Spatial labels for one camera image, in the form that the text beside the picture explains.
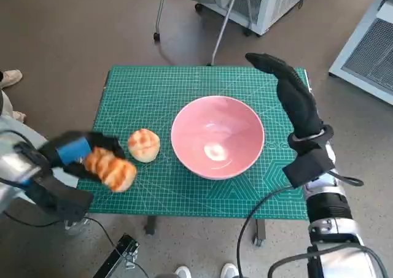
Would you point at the person's beige shoe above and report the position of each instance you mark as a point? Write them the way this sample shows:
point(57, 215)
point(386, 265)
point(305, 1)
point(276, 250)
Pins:
point(10, 79)
point(19, 116)

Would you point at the green cutting mat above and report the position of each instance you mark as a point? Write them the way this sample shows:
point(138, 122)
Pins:
point(147, 100)

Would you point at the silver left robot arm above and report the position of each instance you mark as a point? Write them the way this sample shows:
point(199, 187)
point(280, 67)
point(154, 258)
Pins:
point(18, 164)

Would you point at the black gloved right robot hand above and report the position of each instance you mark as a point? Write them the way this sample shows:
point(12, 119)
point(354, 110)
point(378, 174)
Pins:
point(301, 106)

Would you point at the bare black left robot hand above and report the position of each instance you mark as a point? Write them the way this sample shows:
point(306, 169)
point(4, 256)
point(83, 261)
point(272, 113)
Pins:
point(73, 150)

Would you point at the white cabinet with mesh panel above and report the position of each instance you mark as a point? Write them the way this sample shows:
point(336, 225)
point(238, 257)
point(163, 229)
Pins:
point(276, 2)

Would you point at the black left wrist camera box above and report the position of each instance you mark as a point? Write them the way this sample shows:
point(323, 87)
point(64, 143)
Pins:
point(64, 201)

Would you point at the long toy bread loaf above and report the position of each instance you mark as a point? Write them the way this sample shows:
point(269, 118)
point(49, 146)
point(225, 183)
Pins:
point(113, 170)

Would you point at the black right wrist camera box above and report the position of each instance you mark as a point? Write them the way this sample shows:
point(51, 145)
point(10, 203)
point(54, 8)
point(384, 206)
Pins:
point(307, 170)

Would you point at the round toy bread bun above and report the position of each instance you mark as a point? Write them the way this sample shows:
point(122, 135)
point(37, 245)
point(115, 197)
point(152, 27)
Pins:
point(144, 146)

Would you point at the pink bowl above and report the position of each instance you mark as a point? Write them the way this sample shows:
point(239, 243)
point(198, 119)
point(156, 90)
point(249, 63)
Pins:
point(218, 127)

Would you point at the table leg with caster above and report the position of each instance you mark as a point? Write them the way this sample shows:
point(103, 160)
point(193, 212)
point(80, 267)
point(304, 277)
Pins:
point(259, 232)

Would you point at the person's grey shoe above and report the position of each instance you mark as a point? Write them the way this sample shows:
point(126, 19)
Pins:
point(76, 227)

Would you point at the black metal frame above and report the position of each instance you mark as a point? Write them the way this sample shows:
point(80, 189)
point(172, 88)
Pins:
point(119, 256)

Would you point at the white shoe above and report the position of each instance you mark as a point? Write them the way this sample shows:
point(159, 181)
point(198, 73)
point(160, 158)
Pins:
point(230, 271)
point(183, 272)

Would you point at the white unit with vent grille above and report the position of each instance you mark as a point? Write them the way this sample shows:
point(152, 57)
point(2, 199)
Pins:
point(368, 57)

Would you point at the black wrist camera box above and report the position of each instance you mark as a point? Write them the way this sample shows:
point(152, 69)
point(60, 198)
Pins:
point(307, 170)
point(64, 201)

